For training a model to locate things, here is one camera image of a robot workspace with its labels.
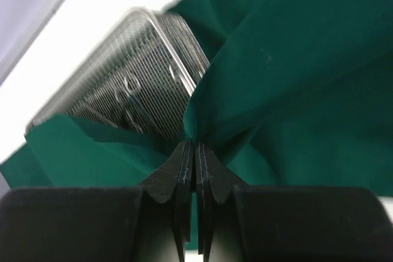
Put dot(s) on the steel wire mesh tray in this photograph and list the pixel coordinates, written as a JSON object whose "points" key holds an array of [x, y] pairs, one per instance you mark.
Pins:
{"points": [[139, 77]]}

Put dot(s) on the steel surgical forceps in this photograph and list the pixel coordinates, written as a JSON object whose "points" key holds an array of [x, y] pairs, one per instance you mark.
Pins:
{"points": [[175, 73]]}

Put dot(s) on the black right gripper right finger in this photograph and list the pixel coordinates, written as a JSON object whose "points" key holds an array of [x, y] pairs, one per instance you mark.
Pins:
{"points": [[214, 184]]}

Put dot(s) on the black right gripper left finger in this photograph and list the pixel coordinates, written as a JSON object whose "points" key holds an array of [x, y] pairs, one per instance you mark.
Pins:
{"points": [[164, 222]]}

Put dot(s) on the steel surgical scissors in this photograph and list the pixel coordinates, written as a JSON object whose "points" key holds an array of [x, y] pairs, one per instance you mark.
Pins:
{"points": [[125, 96]]}

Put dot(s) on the dark green surgical cloth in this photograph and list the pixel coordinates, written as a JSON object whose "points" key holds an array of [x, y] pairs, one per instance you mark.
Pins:
{"points": [[298, 92]]}

